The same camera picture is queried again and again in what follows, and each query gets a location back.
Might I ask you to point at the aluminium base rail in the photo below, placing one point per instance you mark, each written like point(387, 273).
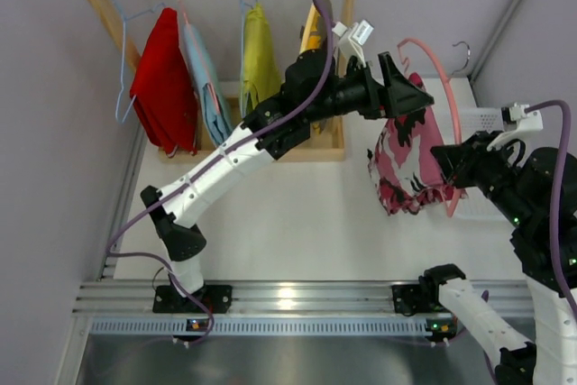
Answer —
point(288, 298)

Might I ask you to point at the red trousers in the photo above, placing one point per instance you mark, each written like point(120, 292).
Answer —
point(162, 91)

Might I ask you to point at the pink camouflage trousers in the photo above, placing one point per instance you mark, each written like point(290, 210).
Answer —
point(402, 168)

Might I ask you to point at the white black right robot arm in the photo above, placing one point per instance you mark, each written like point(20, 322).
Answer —
point(544, 241)

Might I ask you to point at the pink wire hanger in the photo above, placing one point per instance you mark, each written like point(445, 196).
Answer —
point(198, 63)

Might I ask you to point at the olive yellow camouflage trousers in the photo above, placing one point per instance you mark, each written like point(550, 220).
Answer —
point(318, 128)

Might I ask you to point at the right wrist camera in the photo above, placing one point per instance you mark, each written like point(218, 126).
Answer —
point(520, 123)

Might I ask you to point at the white plastic basket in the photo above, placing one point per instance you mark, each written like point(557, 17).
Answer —
point(476, 206)

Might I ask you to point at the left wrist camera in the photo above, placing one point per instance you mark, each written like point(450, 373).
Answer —
point(350, 40)

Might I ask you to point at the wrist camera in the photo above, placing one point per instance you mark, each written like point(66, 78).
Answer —
point(350, 40)
point(520, 123)

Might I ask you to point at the light blue trousers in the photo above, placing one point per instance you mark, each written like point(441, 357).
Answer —
point(219, 127)

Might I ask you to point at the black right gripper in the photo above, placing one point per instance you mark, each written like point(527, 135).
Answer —
point(461, 167)

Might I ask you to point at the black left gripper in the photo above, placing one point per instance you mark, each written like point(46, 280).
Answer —
point(376, 90)

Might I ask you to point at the white slotted cable duct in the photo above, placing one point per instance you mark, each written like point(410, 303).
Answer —
point(264, 326)

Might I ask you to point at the lime green trousers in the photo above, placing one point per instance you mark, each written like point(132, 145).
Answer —
point(260, 77)

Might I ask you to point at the blue wire hanger left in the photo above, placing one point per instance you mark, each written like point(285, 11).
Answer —
point(120, 113)

